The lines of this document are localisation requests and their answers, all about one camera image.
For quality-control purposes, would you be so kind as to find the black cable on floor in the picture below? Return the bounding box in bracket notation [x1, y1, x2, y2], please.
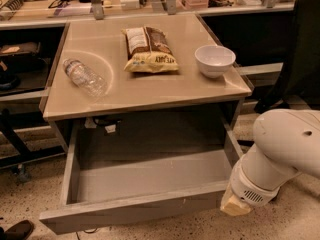
[75, 227, 100, 240]

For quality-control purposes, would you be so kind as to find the clear plastic water bottle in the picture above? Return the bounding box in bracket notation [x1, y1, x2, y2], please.
[63, 59, 108, 98]

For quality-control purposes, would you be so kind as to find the dark shoe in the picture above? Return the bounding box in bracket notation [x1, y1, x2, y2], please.
[0, 220, 34, 240]

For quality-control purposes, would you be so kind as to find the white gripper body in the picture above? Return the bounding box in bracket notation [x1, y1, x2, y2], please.
[230, 159, 280, 207]

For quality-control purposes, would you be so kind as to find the black desk leg frame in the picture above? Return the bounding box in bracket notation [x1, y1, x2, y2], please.
[0, 109, 65, 169]

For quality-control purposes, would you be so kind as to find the white bowl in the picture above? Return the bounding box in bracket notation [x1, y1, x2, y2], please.
[194, 45, 236, 78]

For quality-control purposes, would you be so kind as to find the grey top drawer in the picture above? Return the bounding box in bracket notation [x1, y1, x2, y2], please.
[39, 105, 239, 234]

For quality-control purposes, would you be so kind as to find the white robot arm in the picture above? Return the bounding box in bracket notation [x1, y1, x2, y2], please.
[220, 109, 320, 216]

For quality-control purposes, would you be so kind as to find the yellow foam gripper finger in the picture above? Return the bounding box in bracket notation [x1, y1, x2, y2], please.
[220, 184, 252, 216]

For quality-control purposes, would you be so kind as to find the yellow brown chip bag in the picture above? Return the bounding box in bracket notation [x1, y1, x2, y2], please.
[122, 26, 179, 74]

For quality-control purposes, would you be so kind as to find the long background workbench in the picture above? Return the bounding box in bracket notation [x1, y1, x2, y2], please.
[0, 0, 295, 30]

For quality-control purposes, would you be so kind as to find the black soldering coil stand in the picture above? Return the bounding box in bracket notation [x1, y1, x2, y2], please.
[0, 0, 24, 21]

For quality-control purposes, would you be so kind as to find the grey drawer cabinet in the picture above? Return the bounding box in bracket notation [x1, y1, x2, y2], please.
[39, 13, 255, 152]

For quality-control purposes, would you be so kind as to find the black office chair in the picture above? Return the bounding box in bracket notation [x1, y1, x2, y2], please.
[254, 0, 320, 114]

